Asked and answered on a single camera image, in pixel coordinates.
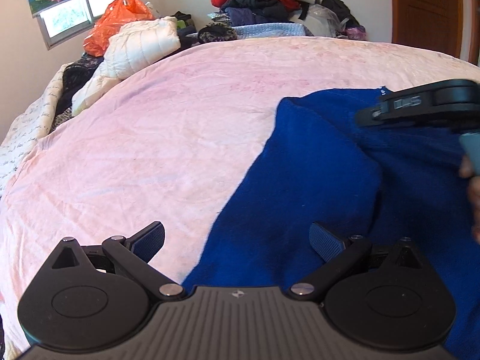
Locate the blue beaded knit sweater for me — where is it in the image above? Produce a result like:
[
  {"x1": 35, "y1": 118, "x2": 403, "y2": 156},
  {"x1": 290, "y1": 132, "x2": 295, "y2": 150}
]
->
[{"x1": 184, "y1": 88, "x2": 479, "y2": 359}]

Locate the leopard print garment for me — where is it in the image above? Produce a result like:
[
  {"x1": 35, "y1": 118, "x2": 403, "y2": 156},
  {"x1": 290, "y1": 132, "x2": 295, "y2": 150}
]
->
[{"x1": 197, "y1": 23, "x2": 238, "y2": 44}]

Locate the person right hand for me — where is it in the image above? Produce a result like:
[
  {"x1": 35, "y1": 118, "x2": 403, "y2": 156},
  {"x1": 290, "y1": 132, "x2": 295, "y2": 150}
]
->
[{"x1": 460, "y1": 155, "x2": 480, "y2": 242}]

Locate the pink bed blanket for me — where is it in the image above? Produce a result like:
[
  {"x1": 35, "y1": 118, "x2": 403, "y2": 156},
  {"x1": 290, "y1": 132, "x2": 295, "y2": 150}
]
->
[{"x1": 1, "y1": 37, "x2": 479, "y2": 359}]

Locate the clear plastic storage bag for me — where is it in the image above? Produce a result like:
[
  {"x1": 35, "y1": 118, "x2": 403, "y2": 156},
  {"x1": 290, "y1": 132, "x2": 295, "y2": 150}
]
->
[{"x1": 289, "y1": 4, "x2": 344, "y2": 38}]

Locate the orange plastic bag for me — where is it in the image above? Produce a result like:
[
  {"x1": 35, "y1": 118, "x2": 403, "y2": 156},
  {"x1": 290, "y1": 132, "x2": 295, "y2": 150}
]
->
[{"x1": 83, "y1": 0, "x2": 155, "y2": 57}]

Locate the black patterned garment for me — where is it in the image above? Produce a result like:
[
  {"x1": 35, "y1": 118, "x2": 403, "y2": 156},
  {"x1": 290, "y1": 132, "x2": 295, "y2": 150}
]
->
[{"x1": 49, "y1": 52, "x2": 103, "y2": 133}]

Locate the purple cloth bundle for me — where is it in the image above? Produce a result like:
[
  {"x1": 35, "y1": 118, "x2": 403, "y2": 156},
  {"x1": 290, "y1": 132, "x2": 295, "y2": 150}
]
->
[{"x1": 345, "y1": 25, "x2": 368, "y2": 41}]

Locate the brown wooden door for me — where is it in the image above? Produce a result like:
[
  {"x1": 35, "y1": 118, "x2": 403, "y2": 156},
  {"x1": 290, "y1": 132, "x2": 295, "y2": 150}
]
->
[{"x1": 392, "y1": 0, "x2": 478, "y2": 60}]

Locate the window with metal frame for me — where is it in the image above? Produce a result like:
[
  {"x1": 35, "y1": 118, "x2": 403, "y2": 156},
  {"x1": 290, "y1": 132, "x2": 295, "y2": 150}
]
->
[{"x1": 37, "y1": 0, "x2": 114, "y2": 50}]

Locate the script print white quilt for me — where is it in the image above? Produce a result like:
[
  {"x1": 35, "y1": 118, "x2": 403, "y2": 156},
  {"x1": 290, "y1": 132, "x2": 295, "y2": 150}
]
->
[{"x1": 0, "y1": 63, "x2": 69, "y2": 194}]

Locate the green and black bag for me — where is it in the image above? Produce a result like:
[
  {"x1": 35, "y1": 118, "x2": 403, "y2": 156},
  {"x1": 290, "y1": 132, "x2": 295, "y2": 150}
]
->
[{"x1": 173, "y1": 10, "x2": 197, "y2": 34}]

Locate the light blue knit blanket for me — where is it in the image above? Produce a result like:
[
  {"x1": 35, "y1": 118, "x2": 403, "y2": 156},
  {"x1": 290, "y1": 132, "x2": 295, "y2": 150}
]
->
[{"x1": 233, "y1": 23, "x2": 312, "y2": 39}]

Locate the black bag on pile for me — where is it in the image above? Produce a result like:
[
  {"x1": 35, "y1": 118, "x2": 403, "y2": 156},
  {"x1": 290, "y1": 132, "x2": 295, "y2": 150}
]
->
[{"x1": 320, "y1": 0, "x2": 360, "y2": 28}]

